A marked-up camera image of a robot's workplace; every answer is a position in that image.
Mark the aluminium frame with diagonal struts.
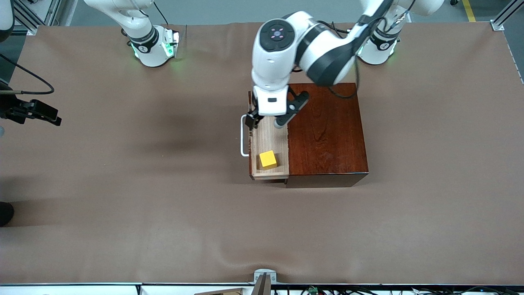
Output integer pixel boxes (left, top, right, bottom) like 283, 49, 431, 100
12, 0, 62, 35

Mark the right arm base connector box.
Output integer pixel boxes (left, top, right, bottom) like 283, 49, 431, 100
162, 28, 181, 59

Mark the black right arm base cable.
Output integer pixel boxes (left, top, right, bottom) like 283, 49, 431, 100
154, 0, 171, 26

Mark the single aluminium profile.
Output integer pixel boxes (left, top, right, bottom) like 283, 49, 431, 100
490, 0, 517, 32

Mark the dark red wooden cabinet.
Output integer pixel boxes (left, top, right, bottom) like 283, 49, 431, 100
285, 83, 369, 188

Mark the yellow block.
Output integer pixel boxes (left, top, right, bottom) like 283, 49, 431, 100
259, 150, 278, 168

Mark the light wooden board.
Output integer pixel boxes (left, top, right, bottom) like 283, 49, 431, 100
194, 288, 246, 295

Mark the light wooden drawer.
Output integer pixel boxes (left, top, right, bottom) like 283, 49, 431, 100
248, 91, 290, 181

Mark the brown table cover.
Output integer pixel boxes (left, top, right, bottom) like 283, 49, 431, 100
0, 21, 524, 285

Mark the white table edge rail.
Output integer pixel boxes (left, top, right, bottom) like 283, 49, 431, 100
0, 283, 524, 295

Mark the grey metal table clamp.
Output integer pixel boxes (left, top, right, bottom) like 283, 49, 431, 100
250, 268, 277, 295

